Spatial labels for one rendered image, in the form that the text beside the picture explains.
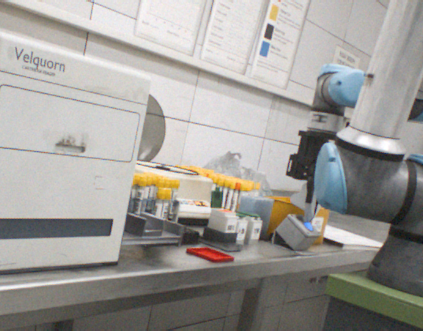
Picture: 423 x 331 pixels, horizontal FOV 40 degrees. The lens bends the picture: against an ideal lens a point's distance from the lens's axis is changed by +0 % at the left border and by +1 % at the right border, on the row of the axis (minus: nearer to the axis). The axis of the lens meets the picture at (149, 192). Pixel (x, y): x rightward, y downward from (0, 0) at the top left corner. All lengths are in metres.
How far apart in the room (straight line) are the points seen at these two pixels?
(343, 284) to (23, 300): 0.54
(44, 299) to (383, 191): 0.59
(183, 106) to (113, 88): 1.15
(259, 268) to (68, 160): 0.55
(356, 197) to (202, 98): 1.11
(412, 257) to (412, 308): 0.11
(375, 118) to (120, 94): 0.43
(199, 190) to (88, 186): 0.71
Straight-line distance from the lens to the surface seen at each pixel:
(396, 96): 1.02
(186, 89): 1.98
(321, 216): 1.57
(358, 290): 1.03
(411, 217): 1.08
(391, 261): 1.09
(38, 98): 0.75
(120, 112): 0.85
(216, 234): 1.23
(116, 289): 0.87
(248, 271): 1.17
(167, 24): 1.87
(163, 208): 1.11
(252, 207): 1.41
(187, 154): 2.04
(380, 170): 1.03
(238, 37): 2.18
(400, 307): 1.01
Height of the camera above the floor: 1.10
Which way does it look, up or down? 7 degrees down
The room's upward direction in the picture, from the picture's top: 11 degrees clockwise
